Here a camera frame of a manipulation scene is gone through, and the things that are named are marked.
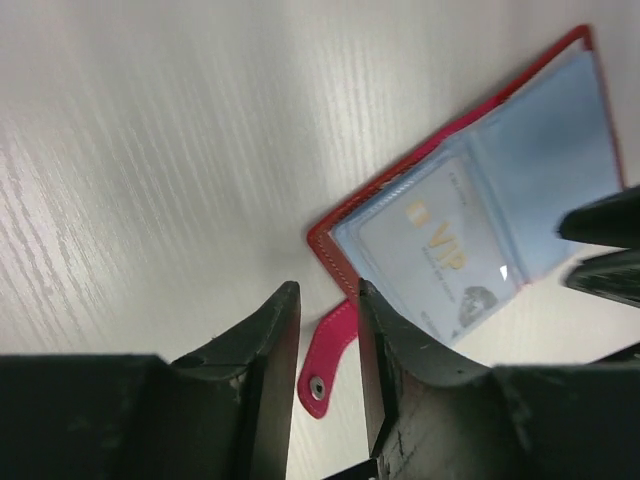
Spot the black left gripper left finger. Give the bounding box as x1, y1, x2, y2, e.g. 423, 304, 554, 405
1, 281, 301, 479

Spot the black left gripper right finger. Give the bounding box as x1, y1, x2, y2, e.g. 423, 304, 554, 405
358, 280, 639, 479

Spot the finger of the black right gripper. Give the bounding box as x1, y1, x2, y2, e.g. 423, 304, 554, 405
564, 249, 640, 303
558, 186, 639, 248

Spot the white VIP card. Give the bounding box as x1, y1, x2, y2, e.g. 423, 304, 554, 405
354, 158, 516, 345

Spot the red leather card holder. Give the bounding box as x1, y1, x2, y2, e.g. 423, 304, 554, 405
297, 24, 625, 418

